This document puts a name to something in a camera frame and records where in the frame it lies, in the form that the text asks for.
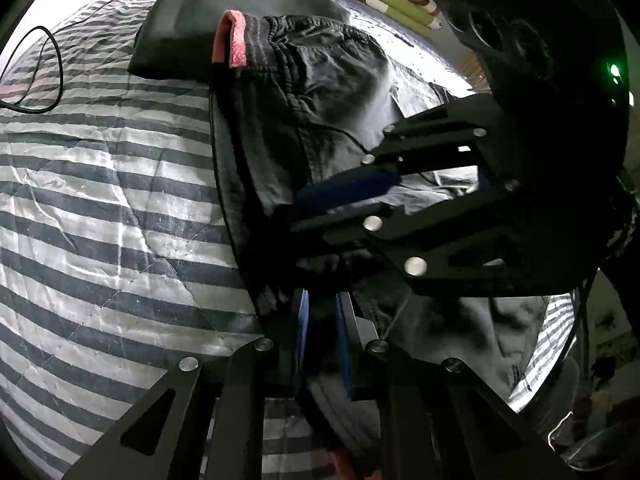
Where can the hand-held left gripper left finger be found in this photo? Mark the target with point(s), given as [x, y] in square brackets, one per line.
[302, 355]

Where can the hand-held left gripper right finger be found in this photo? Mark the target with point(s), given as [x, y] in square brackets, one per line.
[346, 350]

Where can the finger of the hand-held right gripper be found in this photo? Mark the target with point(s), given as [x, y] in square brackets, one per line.
[400, 230]
[350, 187]

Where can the dark pants with pink lining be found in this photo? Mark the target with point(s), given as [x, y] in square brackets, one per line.
[325, 85]

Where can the black pants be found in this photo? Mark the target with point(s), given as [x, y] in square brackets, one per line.
[180, 30]

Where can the striped blanket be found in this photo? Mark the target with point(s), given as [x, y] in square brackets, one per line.
[100, 185]

